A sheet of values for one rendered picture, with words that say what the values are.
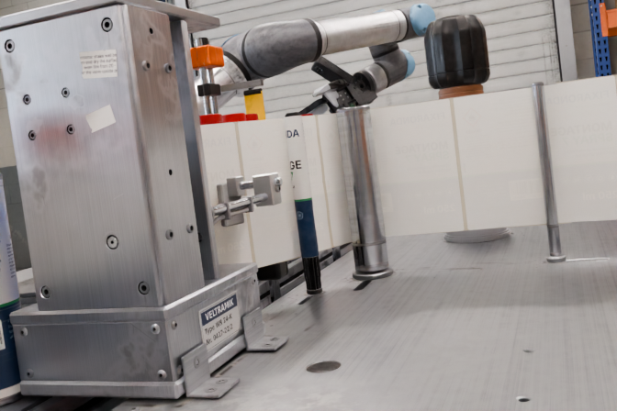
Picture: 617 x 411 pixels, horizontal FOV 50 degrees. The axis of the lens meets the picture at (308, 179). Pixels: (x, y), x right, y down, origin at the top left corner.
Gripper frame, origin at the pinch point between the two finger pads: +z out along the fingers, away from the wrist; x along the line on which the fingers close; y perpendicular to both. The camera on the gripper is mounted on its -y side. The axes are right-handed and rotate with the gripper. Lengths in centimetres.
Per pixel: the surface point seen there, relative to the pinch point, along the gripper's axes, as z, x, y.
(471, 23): 16, -77, 18
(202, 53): 41, -55, -1
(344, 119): 42, -80, 22
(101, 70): 68, -101, 16
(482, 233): 27, -68, 42
